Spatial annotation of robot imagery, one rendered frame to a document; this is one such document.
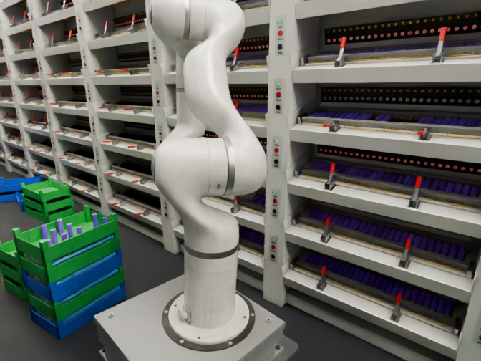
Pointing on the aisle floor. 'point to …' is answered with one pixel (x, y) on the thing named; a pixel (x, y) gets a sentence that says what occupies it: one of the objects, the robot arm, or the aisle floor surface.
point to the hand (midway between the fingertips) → (240, 185)
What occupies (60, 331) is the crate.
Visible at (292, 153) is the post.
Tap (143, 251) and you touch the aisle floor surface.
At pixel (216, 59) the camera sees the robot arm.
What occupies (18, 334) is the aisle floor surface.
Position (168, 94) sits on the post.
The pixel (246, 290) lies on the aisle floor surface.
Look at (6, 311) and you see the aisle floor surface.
